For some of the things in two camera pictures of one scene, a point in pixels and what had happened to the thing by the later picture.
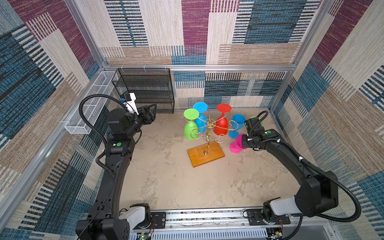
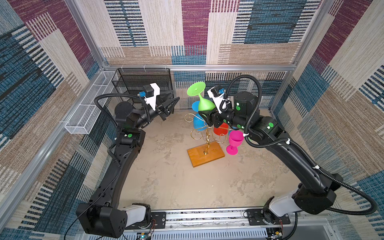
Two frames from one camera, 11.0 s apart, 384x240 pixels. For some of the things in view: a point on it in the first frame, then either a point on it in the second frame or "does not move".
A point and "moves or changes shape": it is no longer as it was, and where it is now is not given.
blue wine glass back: (201, 108) does not move
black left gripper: (149, 118) to (162, 112)
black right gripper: (244, 144) to (210, 118)
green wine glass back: (191, 130) to (204, 104)
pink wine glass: (236, 146) moves or changes shape
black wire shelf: (150, 85) does not move
